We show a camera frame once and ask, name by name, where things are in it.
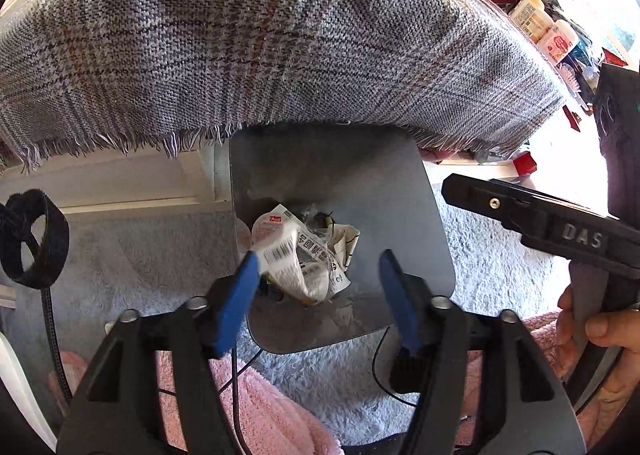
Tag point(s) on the white bottle pink label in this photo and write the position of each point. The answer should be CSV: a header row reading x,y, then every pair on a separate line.
x,y
557,42

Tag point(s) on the white hairbrush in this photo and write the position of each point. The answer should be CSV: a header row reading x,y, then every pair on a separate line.
x,y
570,75

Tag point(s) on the dark grey waste bin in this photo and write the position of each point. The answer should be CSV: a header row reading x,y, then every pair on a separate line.
x,y
325,170

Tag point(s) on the pink fleece clothing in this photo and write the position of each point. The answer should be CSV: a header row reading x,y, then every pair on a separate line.
x,y
280,410

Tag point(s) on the white plastic wrapper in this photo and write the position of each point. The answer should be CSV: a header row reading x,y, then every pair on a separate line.
x,y
267,232

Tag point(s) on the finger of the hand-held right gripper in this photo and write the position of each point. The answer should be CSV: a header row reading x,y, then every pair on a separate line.
x,y
480,197

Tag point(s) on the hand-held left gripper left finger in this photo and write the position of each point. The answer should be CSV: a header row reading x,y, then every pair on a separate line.
x,y
240,295

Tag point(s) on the grey plaid tablecloth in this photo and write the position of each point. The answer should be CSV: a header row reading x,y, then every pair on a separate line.
x,y
250,45

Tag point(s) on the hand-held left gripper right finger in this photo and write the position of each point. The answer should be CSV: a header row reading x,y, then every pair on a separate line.
x,y
397,300

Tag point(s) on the cream lotion bottle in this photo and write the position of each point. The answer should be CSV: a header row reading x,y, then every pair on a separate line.
x,y
532,20

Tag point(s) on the small red box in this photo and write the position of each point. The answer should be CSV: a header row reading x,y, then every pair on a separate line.
x,y
525,164

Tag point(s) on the person's right hand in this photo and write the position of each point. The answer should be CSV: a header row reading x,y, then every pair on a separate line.
x,y
627,335

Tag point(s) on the white paper box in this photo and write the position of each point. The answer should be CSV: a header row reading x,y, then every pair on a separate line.
x,y
345,242

